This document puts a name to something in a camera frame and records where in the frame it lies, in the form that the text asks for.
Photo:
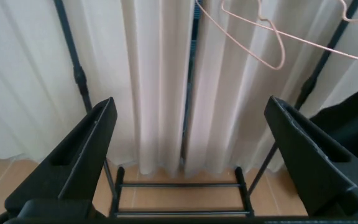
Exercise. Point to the pink clothes hanger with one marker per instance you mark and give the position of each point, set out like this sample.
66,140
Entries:
322,46
228,30

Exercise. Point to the white curtain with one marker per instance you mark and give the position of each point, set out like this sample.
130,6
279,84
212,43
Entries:
228,109
26,77

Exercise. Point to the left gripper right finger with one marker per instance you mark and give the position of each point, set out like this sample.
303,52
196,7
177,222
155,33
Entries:
306,161

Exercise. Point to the black clothes rack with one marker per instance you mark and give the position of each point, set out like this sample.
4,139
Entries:
80,77

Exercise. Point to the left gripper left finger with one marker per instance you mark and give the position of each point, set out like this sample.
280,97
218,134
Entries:
82,168

